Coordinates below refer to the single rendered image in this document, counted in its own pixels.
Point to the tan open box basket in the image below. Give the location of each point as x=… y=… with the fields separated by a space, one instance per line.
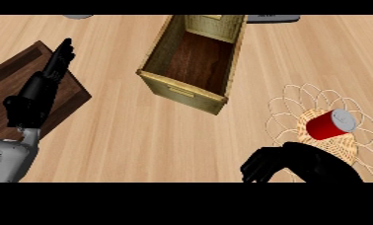
x=196 y=62

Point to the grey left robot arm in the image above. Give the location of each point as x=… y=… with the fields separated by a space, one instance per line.
x=15 y=156

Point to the red can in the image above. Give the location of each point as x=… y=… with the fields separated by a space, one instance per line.
x=330 y=124

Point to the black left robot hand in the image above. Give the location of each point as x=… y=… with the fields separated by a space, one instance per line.
x=34 y=99

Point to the dark brown wooden board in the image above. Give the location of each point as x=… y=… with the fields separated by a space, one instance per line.
x=28 y=84

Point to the small grey round object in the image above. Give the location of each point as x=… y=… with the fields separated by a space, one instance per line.
x=77 y=16

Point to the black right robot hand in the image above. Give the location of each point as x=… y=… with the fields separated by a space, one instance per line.
x=301 y=164

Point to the dark grey flat appliance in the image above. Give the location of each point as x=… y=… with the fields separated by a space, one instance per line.
x=271 y=18

